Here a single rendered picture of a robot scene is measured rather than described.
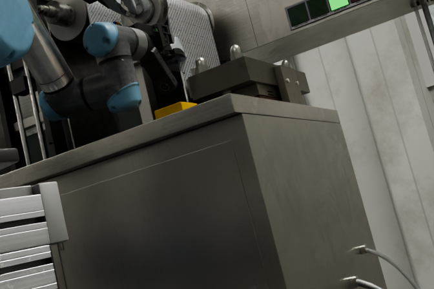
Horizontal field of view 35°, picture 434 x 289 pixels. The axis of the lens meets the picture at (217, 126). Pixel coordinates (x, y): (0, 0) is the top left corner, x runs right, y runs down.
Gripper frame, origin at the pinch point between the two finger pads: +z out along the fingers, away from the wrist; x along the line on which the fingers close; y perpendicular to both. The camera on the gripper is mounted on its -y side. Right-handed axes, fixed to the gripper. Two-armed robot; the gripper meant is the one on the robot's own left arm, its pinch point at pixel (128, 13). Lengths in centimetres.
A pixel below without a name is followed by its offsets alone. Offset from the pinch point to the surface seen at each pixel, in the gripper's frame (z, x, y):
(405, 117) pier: 199, -12, 136
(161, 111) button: 3.3, -16.1, -39.9
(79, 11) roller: -1.9, 18.3, 9.8
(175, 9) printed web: 7.8, -8.3, 6.3
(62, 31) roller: 0.2, 25.7, 7.3
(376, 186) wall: 240, 22, 129
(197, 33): 18.4, -8.3, 7.9
